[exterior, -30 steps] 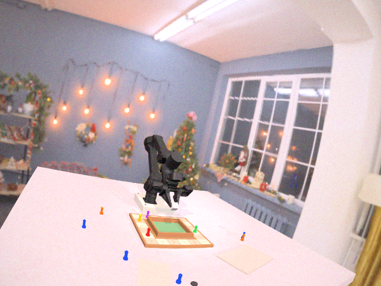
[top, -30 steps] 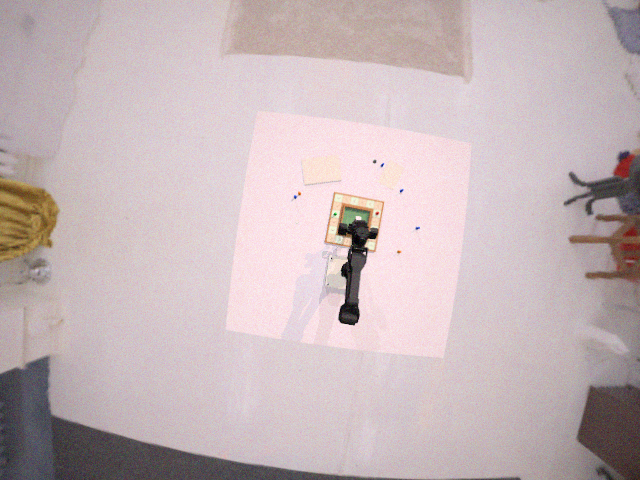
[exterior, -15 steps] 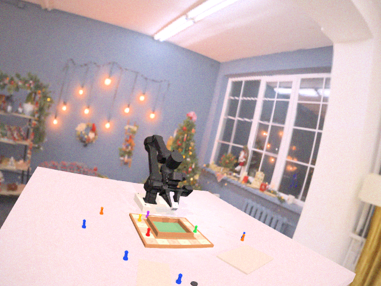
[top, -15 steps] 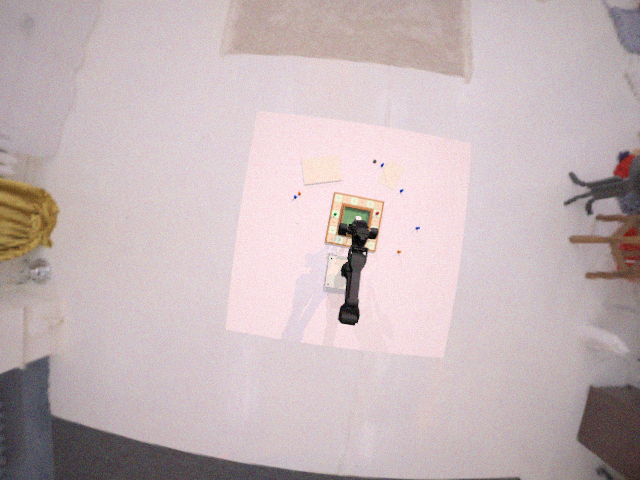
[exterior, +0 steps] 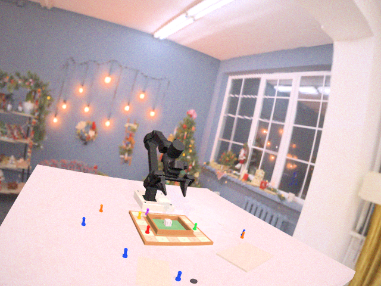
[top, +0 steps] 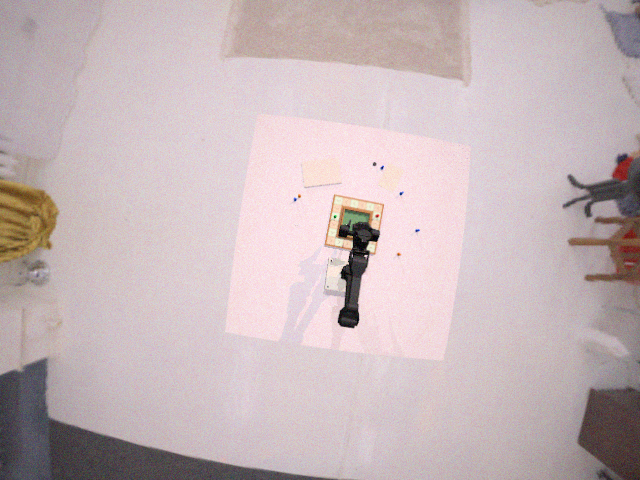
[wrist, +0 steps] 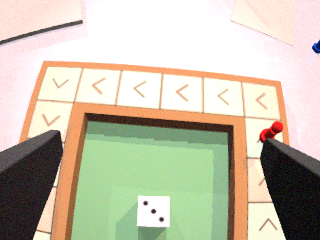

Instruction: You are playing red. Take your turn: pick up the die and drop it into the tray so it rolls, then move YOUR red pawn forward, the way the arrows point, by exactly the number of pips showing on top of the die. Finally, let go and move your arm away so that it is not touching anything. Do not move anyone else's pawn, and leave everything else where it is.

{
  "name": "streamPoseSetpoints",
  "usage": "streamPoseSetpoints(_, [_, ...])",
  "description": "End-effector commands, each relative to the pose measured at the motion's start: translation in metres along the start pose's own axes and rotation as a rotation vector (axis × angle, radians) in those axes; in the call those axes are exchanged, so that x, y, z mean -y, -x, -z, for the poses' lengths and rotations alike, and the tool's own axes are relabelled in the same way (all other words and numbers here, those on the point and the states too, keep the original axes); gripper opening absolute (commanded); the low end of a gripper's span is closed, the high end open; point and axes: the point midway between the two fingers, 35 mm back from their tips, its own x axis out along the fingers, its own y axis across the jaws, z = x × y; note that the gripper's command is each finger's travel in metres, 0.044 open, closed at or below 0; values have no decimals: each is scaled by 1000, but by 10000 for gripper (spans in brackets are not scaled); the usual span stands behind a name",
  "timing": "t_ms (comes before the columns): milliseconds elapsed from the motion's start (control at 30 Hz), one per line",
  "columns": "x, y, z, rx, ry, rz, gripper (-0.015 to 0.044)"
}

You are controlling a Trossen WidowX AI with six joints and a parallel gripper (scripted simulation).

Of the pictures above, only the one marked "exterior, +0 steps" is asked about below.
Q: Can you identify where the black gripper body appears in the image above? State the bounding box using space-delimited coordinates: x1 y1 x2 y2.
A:
149 162 195 187

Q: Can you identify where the white die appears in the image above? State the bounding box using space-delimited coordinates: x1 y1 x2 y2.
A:
163 219 172 226

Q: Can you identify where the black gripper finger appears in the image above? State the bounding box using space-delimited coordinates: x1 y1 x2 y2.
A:
180 179 192 197
154 176 167 196

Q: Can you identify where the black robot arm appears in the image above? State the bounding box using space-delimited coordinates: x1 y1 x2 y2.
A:
142 130 188 202

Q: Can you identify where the orange board border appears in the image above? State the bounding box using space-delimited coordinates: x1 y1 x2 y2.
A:
129 210 213 246

